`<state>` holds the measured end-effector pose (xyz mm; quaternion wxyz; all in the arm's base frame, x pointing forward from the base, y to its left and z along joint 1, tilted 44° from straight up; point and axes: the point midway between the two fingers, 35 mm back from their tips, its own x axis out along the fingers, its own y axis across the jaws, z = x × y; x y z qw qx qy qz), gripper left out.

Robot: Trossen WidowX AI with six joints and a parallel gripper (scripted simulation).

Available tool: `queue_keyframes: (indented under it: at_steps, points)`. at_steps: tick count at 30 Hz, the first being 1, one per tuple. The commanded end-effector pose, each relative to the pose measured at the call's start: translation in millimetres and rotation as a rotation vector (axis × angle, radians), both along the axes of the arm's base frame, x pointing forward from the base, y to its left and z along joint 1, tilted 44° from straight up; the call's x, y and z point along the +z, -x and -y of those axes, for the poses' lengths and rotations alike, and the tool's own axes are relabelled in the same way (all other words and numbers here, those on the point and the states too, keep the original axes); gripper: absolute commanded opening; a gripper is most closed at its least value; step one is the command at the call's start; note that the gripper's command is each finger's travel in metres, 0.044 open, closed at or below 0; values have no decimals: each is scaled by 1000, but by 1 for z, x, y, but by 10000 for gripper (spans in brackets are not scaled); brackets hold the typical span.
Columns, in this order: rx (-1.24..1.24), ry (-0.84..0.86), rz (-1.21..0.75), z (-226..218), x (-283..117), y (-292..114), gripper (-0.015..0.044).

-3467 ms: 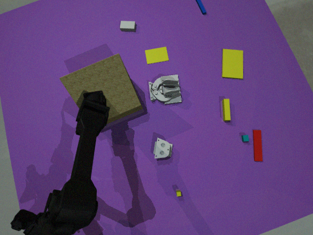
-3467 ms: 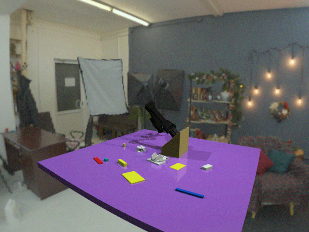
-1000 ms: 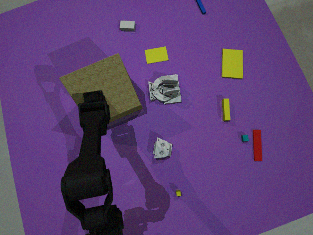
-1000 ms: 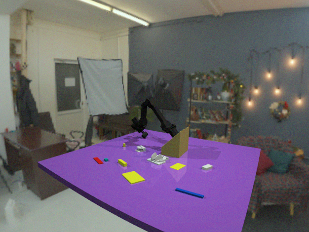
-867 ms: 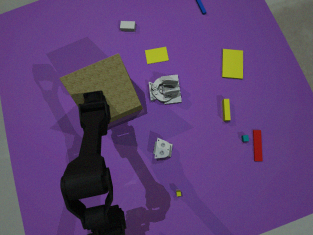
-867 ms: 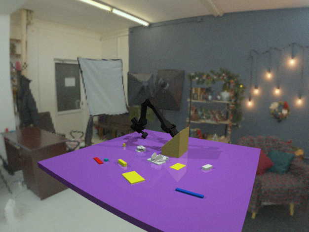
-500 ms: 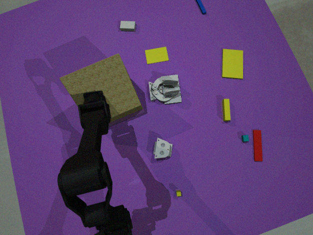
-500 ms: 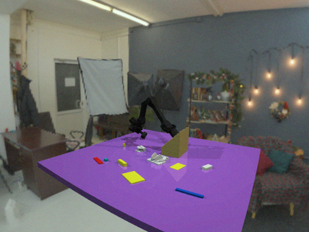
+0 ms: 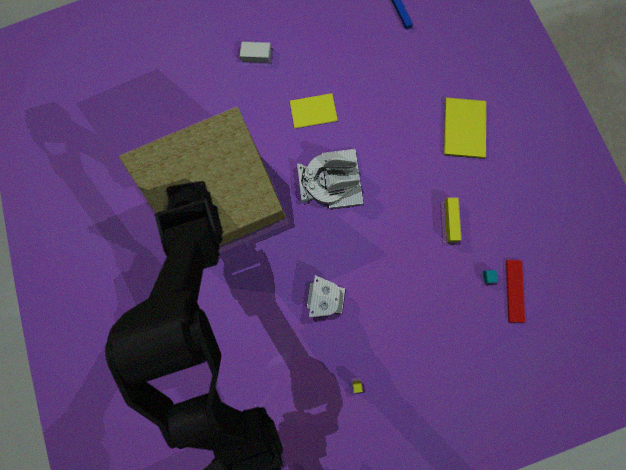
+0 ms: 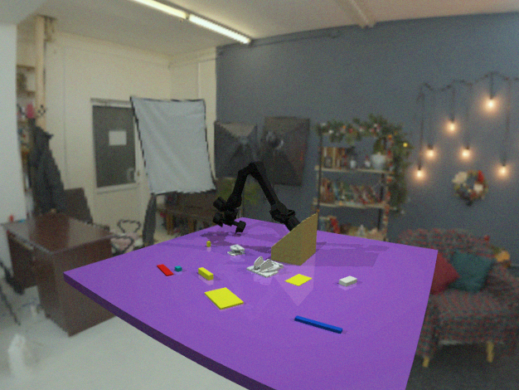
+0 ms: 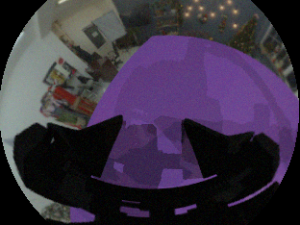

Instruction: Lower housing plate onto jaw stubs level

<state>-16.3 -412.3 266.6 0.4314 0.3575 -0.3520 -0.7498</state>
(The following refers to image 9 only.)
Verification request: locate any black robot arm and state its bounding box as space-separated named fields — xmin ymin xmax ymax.
xmin=105 ymin=181 xmax=283 ymax=470

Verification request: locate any blue long thin bar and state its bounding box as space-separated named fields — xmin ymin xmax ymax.
xmin=392 ymin=0 xmax=413 ymax=29

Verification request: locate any red flat bar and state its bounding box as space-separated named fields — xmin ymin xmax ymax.
xmin=506 ymin=260 xmax=525 ymax=323

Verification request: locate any small teal block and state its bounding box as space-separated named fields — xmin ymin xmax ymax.
xmin=483 ymin=269 xmax=498 ymax=283

